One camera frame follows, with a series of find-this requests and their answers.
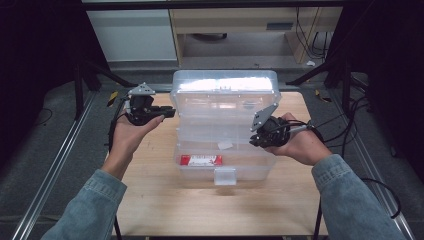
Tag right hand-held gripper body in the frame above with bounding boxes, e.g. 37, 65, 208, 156
250, 103, 290, 148

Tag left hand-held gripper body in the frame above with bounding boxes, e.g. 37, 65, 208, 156
125, 82, 158, 127

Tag clear plastic storage box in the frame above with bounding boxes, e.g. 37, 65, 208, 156
169, 69, 282, 187

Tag person's right hand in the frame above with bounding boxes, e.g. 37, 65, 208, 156
264, 112, 333, 167

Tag person's left hand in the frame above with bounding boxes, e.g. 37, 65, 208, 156
101, 114, 166, 181

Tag yellow and black tape strip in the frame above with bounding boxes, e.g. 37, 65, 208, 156
106, 90, 120, 108
314, 88, 333, 103

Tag black metal stand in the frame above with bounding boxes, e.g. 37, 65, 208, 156
73, 59, 140, 121
285, 57, 354, 118

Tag white cabinet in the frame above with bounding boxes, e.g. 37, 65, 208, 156
86, 9, 178, 63

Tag light wooden desk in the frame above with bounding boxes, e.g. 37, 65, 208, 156
168, 6, 344, 65

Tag short metal cross rail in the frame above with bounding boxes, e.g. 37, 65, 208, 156
129, 82, 302, 93

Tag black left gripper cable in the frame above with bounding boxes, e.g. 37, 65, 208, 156
107, 95, 130, 240

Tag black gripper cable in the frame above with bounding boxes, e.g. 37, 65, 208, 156
279, 119, 327, 240
107, 95, 130, 240

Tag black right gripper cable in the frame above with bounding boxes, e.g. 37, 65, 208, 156
279, 119, 327, 240

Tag looped black floor cable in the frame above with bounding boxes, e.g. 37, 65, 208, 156
314, 94, 403, 220

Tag thin black floor cable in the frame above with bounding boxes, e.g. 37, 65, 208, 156
32, 107, 54, 127

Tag hanging black desk cables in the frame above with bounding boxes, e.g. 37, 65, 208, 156
295, 7, 332, 61

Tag long metal floor rail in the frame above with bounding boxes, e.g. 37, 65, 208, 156
10, 90, 98, 240
328, 89, 417, 240

